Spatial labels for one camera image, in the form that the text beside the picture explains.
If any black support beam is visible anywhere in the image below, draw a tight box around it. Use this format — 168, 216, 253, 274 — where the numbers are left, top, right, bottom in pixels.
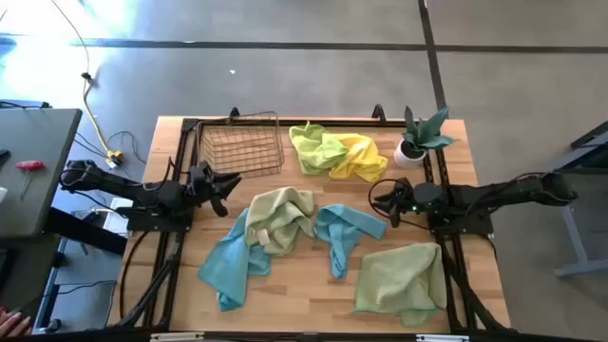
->
45, 206, 127, 256

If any person's hand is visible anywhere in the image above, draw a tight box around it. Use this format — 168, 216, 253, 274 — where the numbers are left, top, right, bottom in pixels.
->
0, 306, 32, 338

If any thin black floor cable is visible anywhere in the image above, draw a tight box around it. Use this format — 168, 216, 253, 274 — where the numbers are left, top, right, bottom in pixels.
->
73, 130, 147, 166

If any small blue microfiber towel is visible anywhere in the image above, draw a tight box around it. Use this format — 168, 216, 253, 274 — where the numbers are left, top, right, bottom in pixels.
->
314, 203, 389, 280

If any large blue microfiber towel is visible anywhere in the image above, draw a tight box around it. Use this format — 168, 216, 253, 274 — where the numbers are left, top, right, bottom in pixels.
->
198, 207, 273, 314

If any yellow microfiber towel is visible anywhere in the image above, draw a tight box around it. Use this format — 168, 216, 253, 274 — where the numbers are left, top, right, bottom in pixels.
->
327, 132, 390, 184

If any snake plant in white pot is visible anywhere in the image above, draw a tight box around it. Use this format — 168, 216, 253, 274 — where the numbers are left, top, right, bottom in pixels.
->
392, 104, 458, 170

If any wire mesh basket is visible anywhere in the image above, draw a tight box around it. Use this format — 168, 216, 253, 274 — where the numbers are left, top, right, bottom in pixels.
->
196, 111, 286, 180

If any grey metal bench frame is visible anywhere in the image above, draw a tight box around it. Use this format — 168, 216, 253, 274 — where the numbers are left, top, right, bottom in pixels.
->
553, 121, 608, 279

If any thick black power cable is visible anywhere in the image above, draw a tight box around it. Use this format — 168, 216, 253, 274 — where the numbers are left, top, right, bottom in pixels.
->
118, 230, 149, 320

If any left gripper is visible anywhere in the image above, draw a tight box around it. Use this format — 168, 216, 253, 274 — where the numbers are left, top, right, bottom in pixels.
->
185, 161, 242, 219

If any grey side table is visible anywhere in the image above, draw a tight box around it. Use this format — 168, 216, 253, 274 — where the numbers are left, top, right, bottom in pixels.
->
0, 107, 83, 238

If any pale green microfiber towel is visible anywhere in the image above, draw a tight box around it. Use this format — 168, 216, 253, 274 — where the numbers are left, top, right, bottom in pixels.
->
351, 241, 448, 329

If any white box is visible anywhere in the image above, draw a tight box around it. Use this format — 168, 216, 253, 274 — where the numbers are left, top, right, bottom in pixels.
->
102, 197, 134, 237

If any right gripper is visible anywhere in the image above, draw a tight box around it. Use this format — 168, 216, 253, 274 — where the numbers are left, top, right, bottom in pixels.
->
371, 178, 419, 228

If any black aluminium table frame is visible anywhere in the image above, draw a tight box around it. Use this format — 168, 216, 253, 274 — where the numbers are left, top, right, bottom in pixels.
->
113, 104, 512, 333

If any red-handled tool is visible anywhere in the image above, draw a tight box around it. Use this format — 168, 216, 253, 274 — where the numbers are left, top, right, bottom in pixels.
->
14, 160, 46, 200

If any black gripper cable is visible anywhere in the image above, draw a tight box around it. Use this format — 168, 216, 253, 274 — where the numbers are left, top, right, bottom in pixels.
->
368, 178, 414, 230
142, 156, 175, 192

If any lime green microfiber towel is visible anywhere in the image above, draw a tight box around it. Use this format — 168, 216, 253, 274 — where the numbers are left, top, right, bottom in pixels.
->
288, 121, 351, 176

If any yellow extension cable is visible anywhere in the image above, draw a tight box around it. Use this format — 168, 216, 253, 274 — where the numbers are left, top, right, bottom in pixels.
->
49, 0, 124, 167

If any pale green cloth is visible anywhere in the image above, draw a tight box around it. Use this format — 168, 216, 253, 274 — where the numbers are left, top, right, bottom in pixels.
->
244, 186, 317, 257

